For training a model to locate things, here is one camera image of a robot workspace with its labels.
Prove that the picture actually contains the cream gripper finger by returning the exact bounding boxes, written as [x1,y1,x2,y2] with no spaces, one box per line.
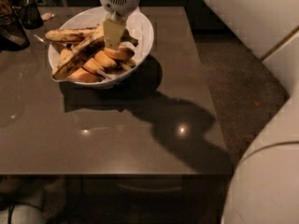
[103,11,127,50]

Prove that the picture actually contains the long spotted banana front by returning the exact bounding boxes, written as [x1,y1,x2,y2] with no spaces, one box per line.
[50,26,139,81]

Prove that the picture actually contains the long spotted banana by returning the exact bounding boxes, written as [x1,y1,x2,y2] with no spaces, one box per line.
[50,26,139,81]
[45,27,97,43]

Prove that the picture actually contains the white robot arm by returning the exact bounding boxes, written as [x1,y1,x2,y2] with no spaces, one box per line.
[146,0,299,224]

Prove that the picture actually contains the white bowl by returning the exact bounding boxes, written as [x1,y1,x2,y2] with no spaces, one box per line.
[49,7,154,89]

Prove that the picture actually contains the small orange banana bunch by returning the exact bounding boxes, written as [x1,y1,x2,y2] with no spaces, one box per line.
[66,46,136,83]

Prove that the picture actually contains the long spotted banana back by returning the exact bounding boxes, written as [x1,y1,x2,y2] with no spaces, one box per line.
[45,27,97,43]

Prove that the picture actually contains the small wrapper on table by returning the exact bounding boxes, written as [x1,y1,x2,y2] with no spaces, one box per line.
[41,12,55,21]

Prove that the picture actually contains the black mesh cup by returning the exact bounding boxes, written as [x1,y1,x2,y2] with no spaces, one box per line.
[17,0,43,30]

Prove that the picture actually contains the dark appliance at left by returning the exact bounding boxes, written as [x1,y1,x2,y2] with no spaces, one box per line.
[0,0,30,51]

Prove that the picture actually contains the drawer handle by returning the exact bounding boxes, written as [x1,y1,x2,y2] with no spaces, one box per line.
[118,184,182,193]

